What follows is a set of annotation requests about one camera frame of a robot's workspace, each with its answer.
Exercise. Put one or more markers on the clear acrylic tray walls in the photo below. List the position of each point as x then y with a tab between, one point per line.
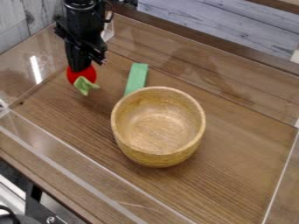
241	178

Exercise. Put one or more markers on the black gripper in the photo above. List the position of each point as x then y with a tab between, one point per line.
81	27

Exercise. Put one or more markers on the wooden bowl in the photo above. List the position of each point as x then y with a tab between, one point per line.
158	123

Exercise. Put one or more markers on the red plush fruit green stem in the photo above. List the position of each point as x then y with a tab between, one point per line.
83	80

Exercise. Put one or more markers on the black metal table bracket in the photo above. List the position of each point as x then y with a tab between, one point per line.
45	209

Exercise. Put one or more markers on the green rectangular block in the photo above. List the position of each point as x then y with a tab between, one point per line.
137	77

